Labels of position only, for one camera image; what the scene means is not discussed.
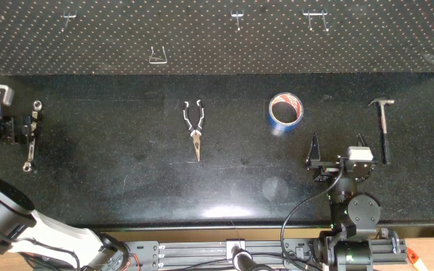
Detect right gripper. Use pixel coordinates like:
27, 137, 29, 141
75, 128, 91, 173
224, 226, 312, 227
305, 132, 376, 184

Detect hammer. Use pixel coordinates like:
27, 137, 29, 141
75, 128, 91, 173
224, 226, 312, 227
367, 97, 396, 166

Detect roll of blue tape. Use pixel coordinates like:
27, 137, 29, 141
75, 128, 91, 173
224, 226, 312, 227
267, 92, 304, 132

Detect black and white pliers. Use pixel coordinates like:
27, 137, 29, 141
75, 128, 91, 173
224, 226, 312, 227
182, 99, 206, 163

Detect wrench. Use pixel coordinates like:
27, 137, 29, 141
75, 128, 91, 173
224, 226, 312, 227
22, 99, 44, 173

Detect black pegboard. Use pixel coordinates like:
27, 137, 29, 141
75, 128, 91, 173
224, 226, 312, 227
0, 0, 434, 76

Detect orange and white object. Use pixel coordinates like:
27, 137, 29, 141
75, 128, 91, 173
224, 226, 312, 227
406, 246, 429, 271

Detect metal hook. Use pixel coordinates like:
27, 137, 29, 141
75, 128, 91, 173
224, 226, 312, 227
61, 10, 78, 33
301, 9, 330, 33
148, 45, 169, 65
230, 10, 245, 32

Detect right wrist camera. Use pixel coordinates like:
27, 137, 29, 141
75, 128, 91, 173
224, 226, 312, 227
346, 145, 374, 163

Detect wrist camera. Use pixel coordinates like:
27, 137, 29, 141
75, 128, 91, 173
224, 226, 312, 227
346, 145, 374, 163
0, 83, 15, 107

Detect black cable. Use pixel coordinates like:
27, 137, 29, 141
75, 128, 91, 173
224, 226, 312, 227
13, 239, 81, 271
280, 165, 345, 271

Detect mounting rail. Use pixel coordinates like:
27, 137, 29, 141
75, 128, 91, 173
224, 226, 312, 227
32, 227, 408, 271

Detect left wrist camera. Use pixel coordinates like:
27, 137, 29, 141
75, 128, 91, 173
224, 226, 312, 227
0, 83, 15, 107

